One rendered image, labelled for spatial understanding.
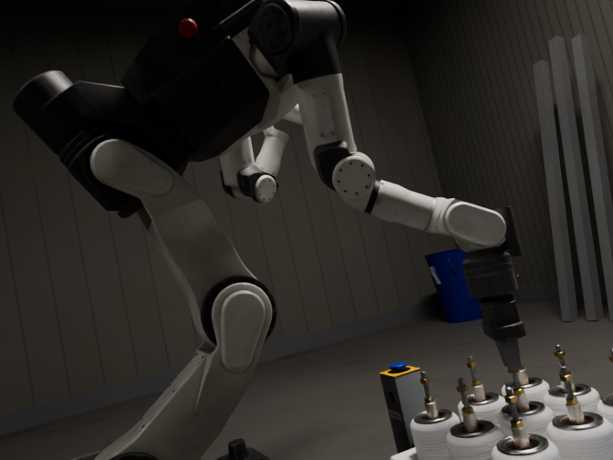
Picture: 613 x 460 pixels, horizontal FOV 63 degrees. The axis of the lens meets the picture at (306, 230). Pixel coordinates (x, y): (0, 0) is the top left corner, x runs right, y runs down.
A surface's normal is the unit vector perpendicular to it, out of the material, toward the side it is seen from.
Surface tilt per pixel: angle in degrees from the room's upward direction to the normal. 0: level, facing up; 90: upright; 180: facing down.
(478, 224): 90
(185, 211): 114
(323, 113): 106
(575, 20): 90
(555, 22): 90
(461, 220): 90
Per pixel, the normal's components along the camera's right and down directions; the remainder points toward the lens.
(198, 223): 0.49, 0.24
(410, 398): 0.35, -0.16
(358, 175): -0.11, 0.22
